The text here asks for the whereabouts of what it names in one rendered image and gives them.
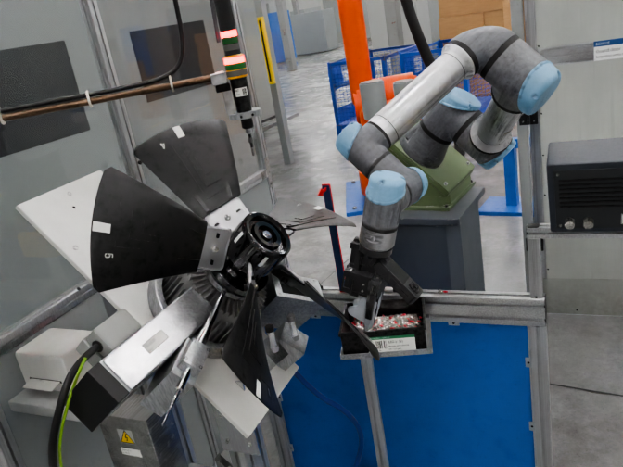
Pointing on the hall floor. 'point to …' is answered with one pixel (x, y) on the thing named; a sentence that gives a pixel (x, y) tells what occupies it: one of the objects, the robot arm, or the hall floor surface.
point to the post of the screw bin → (375, 411)
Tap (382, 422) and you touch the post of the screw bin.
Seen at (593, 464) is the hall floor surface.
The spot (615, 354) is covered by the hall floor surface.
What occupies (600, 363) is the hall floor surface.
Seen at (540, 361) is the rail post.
